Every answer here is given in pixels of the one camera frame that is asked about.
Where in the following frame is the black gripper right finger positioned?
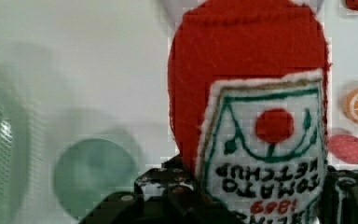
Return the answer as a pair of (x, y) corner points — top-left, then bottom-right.
(318, 165), (358, 224)

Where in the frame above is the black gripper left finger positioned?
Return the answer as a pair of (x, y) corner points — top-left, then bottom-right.
(134, 156), (205, 215)

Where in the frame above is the red plush ketchup bottle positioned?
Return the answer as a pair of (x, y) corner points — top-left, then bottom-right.
(168, 0), (329, 224)

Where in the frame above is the toy strawberry near orange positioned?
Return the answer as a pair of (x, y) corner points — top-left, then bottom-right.
(327, 134), (358, 164)

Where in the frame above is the green mug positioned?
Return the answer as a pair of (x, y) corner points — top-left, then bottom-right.
(54, 138), (139, 220)

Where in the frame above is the round grey plate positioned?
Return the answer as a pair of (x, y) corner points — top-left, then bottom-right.
(159, 0), (325, 25)

